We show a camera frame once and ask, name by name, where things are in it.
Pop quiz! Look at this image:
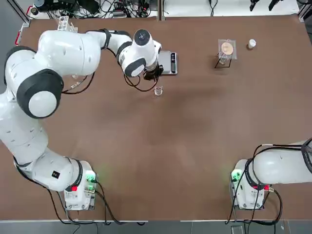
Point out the silver digital balance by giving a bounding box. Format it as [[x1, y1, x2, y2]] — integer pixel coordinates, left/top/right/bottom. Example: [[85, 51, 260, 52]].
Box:
[[158, 50, 179, 76]]

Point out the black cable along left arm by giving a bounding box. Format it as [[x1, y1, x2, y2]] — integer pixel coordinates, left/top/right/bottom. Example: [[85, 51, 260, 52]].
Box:
[[60, 69, 156, 95]]

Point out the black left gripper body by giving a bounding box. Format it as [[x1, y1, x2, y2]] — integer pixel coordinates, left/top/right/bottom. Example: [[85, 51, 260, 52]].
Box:
[[143, 63, 164, 81]]

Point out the black wire tripod stand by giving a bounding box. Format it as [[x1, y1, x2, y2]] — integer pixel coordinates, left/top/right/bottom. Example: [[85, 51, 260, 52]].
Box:
[[214, 55, 233, 70]]

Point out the aluminium frame post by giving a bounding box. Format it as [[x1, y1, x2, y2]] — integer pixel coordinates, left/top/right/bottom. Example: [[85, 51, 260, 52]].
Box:
[[157, 0, 165, 22], [13, 0, 32, 26]]

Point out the black cable of right arm's foot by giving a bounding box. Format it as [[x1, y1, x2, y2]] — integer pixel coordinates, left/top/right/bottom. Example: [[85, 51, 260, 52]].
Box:
[[225, 187, 283, 225]]

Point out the black cable of arm's foot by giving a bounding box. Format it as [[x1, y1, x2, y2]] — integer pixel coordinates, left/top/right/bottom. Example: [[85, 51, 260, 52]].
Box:
[[225, 187, 283, 225], [47, 181, 147, 225]]

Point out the black cable of left arm's foot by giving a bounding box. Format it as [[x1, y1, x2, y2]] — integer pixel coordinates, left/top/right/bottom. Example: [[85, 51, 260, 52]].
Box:
[[47, 181, 147, 225]]

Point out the white test tube rack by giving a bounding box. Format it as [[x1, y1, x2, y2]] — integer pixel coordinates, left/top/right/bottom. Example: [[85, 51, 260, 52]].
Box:
[[57, 16, 78, 34]]

